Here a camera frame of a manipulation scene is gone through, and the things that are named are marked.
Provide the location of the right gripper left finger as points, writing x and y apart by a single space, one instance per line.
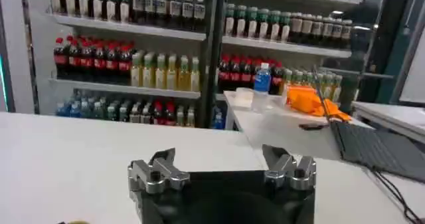
156 175

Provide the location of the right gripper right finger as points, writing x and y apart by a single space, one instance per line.
285 169

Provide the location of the light green shirt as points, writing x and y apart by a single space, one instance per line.
78 222

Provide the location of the white side table with laptop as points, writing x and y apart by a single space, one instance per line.
282 132

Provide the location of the black phone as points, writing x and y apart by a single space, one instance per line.
313 126

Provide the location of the orange cloth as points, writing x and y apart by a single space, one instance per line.
305 102

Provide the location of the white plastic bottle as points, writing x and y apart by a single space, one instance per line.
284 95

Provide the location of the dark grey laptop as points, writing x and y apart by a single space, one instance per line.
375 149

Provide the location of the blue label water bottle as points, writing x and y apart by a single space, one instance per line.
263 79

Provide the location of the white empty side table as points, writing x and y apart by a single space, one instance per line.
391 115

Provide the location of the bottle shelf with tea bottles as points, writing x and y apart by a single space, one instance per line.
285 46

